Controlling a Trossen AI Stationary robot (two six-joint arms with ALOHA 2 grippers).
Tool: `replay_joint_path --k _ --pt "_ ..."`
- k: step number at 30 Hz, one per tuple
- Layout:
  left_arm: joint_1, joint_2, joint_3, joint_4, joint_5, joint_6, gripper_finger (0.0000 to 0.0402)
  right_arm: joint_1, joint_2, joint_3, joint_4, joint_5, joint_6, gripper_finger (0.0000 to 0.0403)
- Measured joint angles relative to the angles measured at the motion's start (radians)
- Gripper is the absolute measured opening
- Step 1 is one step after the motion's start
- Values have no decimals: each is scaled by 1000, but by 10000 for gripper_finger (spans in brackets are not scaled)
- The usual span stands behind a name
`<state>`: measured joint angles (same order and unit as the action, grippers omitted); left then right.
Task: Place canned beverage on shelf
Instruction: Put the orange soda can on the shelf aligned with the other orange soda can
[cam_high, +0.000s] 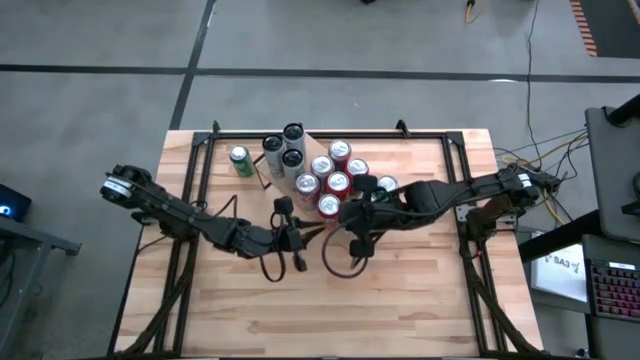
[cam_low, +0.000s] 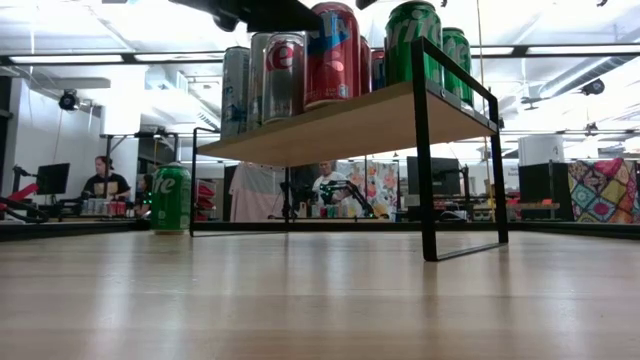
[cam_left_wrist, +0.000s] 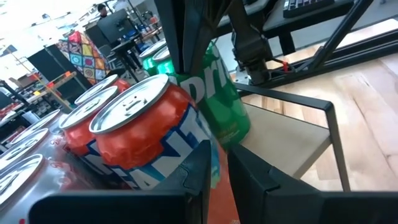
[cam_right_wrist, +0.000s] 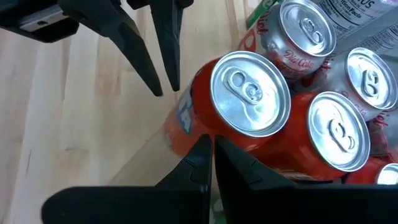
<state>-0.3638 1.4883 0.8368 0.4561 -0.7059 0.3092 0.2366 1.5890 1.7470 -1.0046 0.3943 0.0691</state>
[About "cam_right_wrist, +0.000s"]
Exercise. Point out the tall can black lid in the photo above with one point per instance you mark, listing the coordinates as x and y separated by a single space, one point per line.
351 15

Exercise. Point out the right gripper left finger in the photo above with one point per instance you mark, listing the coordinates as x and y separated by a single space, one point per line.
140 205

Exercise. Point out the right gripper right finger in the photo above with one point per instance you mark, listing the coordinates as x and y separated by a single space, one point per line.
295 205

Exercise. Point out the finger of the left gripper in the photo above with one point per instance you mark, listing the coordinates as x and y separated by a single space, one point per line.
124 34
169 37

